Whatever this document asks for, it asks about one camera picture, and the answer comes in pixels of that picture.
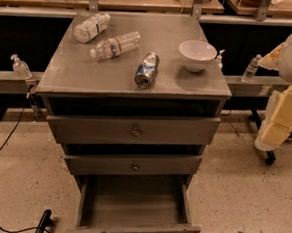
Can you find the clear bottle white label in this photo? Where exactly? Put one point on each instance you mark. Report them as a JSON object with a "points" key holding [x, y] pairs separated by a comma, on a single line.
{"points": [[90, 28]]}

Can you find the grey open bottom drawer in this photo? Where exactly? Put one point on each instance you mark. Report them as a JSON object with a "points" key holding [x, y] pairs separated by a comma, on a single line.
{"points": [[134, 204]]}

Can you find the grey drawer cabinet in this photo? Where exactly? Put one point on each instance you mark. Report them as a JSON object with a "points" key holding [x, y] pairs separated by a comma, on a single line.
{"points": [[76, 84]]}

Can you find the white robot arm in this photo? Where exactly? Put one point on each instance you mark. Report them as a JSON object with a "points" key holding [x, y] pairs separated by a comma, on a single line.
{"points": [[277, 125]]}

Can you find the left hand sanitizer pump bottle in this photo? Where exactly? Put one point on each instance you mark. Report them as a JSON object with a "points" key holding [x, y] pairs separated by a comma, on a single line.
{"points": [[20, 68]]}

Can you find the black stand foot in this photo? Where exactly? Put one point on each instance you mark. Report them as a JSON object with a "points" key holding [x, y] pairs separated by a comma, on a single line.
{"points": [[44, 223]]}

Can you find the small water bottle on rail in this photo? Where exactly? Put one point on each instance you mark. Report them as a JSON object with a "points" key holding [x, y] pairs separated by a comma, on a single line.
{"points": [[251, 69]]}

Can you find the grey top drawer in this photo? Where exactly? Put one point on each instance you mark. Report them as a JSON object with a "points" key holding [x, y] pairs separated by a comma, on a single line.
{"points": [[133, 130]]}

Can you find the white ceramic bowl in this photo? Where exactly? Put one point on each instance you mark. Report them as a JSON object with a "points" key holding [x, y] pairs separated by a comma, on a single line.
{"points": [[196, 55]]}

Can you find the wooden workbench right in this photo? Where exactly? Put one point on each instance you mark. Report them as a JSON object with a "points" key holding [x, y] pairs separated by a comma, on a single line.
{"points": [[283, 9]]}

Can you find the clear water bottle red label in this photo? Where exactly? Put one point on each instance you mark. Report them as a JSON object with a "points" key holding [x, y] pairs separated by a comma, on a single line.
{"points": [[116, 46]]}

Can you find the small sanitizer bottle behind cabinet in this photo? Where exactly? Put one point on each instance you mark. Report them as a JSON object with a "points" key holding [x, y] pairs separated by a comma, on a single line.
{"points": [[219, 58]]}

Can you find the crushed redbull can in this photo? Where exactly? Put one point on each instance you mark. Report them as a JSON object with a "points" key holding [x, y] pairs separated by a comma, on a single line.
{"points": [[147, 70]]}

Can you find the grey middle drawer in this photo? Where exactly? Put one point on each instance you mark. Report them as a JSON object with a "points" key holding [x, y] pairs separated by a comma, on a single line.
{"points": [[132, 164]]}

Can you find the black table leg with caster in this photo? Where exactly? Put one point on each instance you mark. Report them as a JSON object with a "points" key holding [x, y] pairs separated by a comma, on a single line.
{"points": [[262, 142]]}

